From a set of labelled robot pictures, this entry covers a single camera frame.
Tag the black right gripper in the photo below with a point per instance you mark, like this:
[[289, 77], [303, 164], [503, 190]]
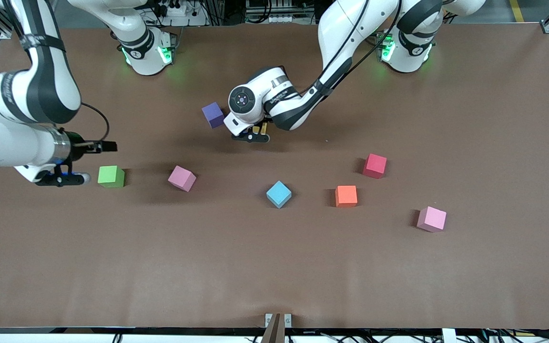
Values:
[[78, 149]]

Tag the yellow foam cube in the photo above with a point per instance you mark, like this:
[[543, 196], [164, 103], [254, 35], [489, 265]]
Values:
[[265, 127]]

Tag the green foam cube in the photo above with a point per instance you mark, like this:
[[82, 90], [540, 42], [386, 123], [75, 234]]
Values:
[[110, 175]]

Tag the pink foam cube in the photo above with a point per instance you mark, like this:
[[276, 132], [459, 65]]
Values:
[[432, 218], [181, 177]]

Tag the orange foam cube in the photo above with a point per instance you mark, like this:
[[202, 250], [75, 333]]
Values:
[[346, 195]]

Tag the red foam cube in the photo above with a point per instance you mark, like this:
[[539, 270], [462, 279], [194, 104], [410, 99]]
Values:
[[375, 164]]

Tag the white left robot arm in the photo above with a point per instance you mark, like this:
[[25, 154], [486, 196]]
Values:
[[336, 28]]

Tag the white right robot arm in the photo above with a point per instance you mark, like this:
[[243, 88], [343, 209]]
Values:
[[17, 95]]

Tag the purple foam cube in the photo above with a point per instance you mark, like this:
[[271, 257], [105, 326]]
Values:
[[212, 114]]

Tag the blue foam cube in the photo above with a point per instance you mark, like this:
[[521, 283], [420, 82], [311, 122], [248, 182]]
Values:
[[279, 193]]

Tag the long white power strip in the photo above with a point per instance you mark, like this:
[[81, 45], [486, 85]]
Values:
[[279, 19]]

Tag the brown table mat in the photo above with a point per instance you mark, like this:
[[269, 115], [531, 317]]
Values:
[[160, 262]]

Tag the white power strip with plugs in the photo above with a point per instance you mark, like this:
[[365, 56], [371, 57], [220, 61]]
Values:
[[177, 10]]

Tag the brown wooden strip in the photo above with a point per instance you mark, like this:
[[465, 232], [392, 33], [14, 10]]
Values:
[[274, 331]]

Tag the silver metal bracket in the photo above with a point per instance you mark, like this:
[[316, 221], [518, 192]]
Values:
[[288, 320]]

